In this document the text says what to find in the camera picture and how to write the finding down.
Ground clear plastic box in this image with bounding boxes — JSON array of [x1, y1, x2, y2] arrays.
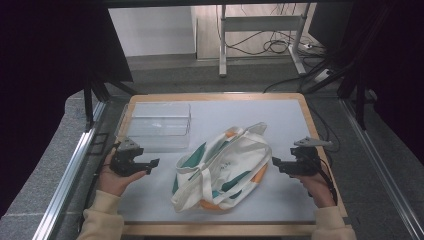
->
[[114, 101, 193, 154]]

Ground white table mat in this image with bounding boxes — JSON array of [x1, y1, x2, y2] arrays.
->
[[117, 98, 320, 224]]

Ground white metal desk frame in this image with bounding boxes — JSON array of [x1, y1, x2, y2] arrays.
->
[[217, 3, 312, 78]]

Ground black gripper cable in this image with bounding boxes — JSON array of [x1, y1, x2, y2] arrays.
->
[[78, 141, 121, 234], [318, 156, 340, 206]]

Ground person's right hand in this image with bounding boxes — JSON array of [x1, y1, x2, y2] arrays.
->
[[293, 169, 336, 209]]

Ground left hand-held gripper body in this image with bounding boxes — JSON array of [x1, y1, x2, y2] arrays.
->
[[109, 137, 145, 178]]

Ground tangle of black floor cables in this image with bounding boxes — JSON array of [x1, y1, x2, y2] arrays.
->
[[225, 3, 326, 58]]

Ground aluminium rail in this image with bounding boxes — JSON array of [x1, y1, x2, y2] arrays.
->
[[339, 97, 424, 240], [32, 99, 108, 240]]

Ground thin black cable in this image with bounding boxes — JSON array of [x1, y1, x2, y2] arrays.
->
[[308, 99, 342, 155]]

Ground black metal stand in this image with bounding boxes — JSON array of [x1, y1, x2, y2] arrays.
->
[[82, 74, 138, 132], [336, 63, 369, 132]]

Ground black curtain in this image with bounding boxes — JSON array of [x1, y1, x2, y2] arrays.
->
[[308, 0, 424, 165], [0, 0, 134, 219]]

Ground white power strip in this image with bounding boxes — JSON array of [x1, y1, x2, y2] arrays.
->
[[313, 67, 333, 84]]

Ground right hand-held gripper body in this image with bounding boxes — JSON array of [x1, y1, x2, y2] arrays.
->
[[289, 136, 334, 177]]

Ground person's left hand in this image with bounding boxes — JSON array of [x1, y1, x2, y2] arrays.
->
[[96, 155, 148, 198]]

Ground white patterned canvas tote bag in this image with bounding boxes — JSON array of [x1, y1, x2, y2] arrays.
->
[[170, 121, 273, 214]]

